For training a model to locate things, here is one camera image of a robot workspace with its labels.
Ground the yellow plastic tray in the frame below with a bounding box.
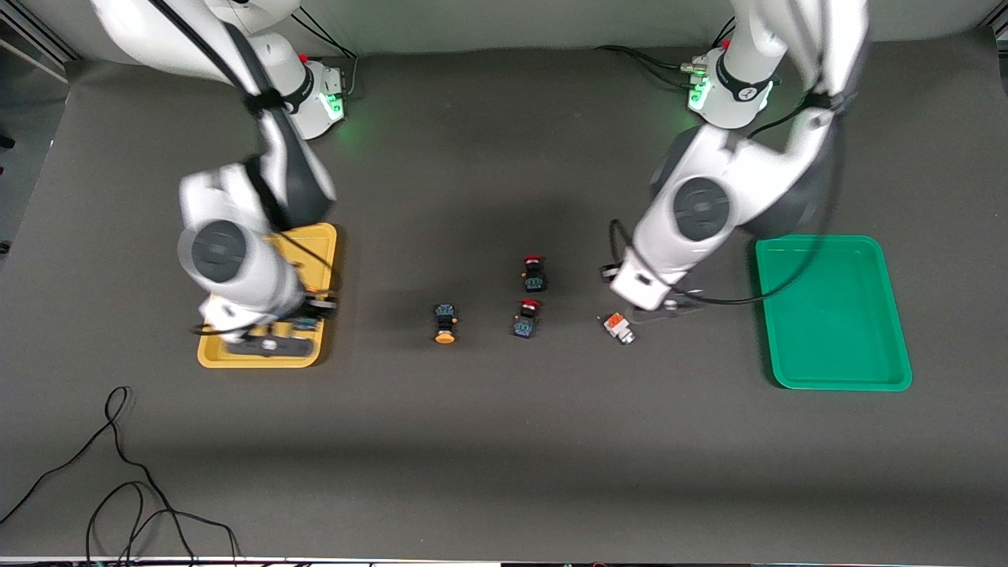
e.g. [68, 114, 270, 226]
[197, 223, 338, 369]

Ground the green plastic tray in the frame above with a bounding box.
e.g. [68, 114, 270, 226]
[755, 235, 913, 391]

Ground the dark grey table cloth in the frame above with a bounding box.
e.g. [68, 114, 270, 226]
[0, 31, 1008, 564]

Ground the thin black loose cable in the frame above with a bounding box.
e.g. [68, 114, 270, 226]
[0, 386, 241, 567]

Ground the black arm base cable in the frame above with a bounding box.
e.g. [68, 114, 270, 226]
[595, 16, 737, 87]
[287, 4, 359, 103]

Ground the aluminium frame rail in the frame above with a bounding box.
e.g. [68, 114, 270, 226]
[0, 0, 80, 83]

